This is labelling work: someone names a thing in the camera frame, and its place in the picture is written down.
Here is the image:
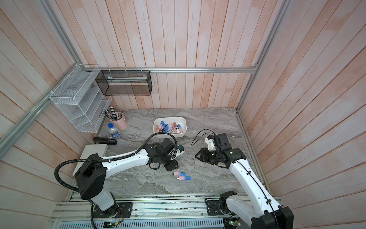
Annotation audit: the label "pink blue lipstick tube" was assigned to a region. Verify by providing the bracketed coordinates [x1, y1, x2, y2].
[176, 125, 184, 133]

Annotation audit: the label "white plastic storage box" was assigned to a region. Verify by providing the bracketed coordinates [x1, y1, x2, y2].
[153, 116, 187, 139]

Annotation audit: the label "pink blue lipstick top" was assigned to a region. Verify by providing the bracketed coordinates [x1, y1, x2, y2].
[159, 121, 165, 131]

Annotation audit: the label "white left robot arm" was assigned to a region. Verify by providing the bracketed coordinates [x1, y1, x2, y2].
[75, 138, 185, 211]

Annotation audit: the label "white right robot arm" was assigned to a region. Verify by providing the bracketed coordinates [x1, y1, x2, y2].
[195, 134, 294, 229]

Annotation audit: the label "pink round cup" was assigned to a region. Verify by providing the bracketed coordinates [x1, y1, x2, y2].
[111, 115, 128, 131]

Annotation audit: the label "small clear water bottle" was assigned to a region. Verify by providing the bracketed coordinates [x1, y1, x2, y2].
[108, 123, 120, 138]

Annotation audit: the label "white book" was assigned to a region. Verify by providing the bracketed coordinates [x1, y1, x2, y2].
[80, 144, 108, 159]

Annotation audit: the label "pens in cup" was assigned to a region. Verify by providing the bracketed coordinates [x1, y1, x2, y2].
[104, 106, 123, 121]

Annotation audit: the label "black stapler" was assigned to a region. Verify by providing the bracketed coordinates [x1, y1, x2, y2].
[93, 137, 118, 146]

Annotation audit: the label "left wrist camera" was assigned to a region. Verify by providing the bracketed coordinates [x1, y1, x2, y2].
[176, 145, 185, 157]

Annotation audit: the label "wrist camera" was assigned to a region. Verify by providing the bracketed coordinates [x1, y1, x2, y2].
[176, 145, 185, 157]
[205, 135, 216, 152]

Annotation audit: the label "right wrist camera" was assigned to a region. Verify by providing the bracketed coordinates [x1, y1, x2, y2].
[205, 135, 216, 152]

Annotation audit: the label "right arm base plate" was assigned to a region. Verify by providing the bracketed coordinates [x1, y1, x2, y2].
[205, 198, 230, 216]

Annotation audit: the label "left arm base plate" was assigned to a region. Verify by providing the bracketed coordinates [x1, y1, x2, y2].
[92, 202, 133, 219]

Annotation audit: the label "black mesh wall basket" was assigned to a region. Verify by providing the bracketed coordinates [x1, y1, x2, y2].
[96, 70, 153, 96]

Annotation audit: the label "black corrugated cable hose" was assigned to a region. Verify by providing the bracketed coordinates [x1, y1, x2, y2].
[54, 132, 178, 193]

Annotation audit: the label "white wire mesh shelf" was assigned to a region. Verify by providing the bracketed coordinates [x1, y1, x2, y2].
[50, 65, 112, 133]

